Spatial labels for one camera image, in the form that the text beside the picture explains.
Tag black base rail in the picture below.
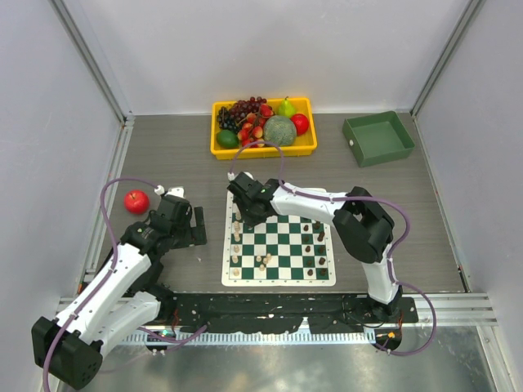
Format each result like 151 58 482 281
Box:
159 293 418 335

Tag red apple in tray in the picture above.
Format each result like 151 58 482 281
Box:
291 114 310 136

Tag red cherries cluster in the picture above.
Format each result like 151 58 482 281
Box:
237 104 275 146

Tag green melon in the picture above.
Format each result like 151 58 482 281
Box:
263 115 297 146

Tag green lime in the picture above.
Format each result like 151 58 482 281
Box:
216 129 239 149

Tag dark purple grape bunch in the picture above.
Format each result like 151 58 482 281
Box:
215 96 272 133

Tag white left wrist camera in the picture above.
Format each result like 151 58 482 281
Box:
154 185 185 198

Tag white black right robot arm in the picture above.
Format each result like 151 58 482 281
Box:
227 171 402 322

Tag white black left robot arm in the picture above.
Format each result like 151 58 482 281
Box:
31 188 207 390

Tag red apple on table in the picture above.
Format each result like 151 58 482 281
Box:
123 189 150 215

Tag green pear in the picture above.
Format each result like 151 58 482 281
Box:
277 96 297 118

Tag yellow plastic fruit tray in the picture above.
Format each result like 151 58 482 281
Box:
210 96 318 160

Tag green white chess mat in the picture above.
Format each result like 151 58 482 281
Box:
221 193 336 287

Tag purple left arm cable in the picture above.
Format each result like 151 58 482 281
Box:
42 175 209 392

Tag green square box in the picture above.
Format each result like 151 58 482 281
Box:
342 111 415 167

